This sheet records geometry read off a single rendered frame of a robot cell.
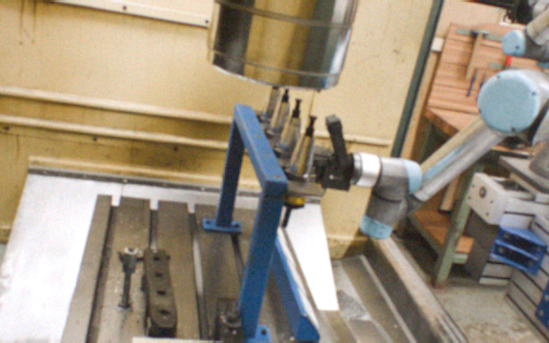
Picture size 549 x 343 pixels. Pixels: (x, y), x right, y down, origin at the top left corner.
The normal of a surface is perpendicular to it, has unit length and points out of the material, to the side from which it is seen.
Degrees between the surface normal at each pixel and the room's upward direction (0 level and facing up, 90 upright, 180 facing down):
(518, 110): 89
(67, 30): 91
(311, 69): 90
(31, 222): 25
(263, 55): 90
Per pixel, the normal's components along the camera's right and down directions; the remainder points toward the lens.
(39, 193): 0.24, -0.69
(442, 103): 0.15, 0.37
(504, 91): -0.67, 0.11
